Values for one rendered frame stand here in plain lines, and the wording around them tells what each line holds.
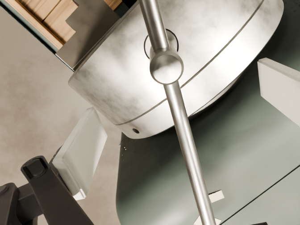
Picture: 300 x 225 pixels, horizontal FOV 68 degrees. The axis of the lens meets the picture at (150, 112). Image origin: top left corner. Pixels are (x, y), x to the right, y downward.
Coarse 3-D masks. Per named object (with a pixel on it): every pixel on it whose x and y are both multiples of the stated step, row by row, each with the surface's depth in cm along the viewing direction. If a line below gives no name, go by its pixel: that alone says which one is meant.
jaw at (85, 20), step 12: (72, 0) 33; (84, 0) 31; (96, 0) 32; (72, 12) 31; (84, 12) 32; (96, 12) 32; (108, 12) 32; (72, 24) 32; (84, 24) 32; (96, 24) 32; (108, 24) 33; (72, 36) 32; (84, 36) 32; (96, 36) 33; (60, 48) 32; (72, 48) 32; (84, 48) 33; (72, 60) 33
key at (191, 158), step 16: (144, 0) 14; (144, 16) 14; (160, 16) 14; (160, 32) 14; (160, 48) 15; (176, 96) 16; (176, 112) 17; (176, 128) 18; (192, 144) 18; (192, 160) 18; (192, 176) 18; (208, 208) 18; (208, 224) 19
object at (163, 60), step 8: (168, 40) 19; (168, 48) 15; (152, 56) 14; (160, 56) 14; (168, 56) 14; (176, 56) 14; (152, 64) 14; (160, 64) 14; (168, 64) 14; (176, 64) 14; (152, 72) 14; (160, 72) 14; (168, 72) 14; (176, 72) 14; (160, 80) 14; (168, 80) 14; (176, 80) 14
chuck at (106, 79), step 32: (160, 0) 20; (192, 0) 21; (224, 0) 21; (256, 0) 23; (128, 32) 21; (192, 32) 21; (224, 32) 22; (96, 64) 24; (128, 64) 23; (192, 64) 22; (96, 96) 28; (128, 96) 25; (160, 96) 24
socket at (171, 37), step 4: (168, 32) 21; (148, 36) 21; (168, 36) 21; (172, 36) 21; (148, 40) 22; (172, 40) 22; (176, 40) 22; (144, 44) 22; (148, 44) 22; (176, 44) 22; (148, 48) 22; (176, 48) 22; (148, 52) 22; (148, 56) 22
